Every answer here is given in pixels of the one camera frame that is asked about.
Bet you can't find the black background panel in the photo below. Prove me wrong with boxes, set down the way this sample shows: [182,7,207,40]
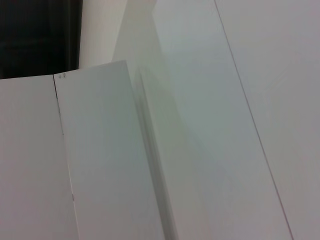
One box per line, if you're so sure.
[0,0,84,80]

